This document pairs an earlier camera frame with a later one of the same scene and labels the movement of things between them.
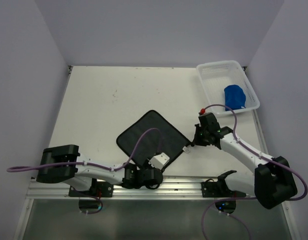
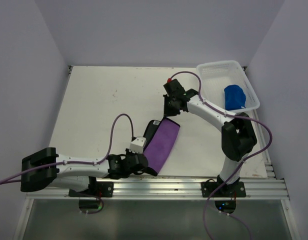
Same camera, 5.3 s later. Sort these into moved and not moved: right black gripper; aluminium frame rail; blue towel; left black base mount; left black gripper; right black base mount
Moved: right black gripper; left black gripper
Not moved: blue towel; aluminium frame rail; right black base mount; left black base mount
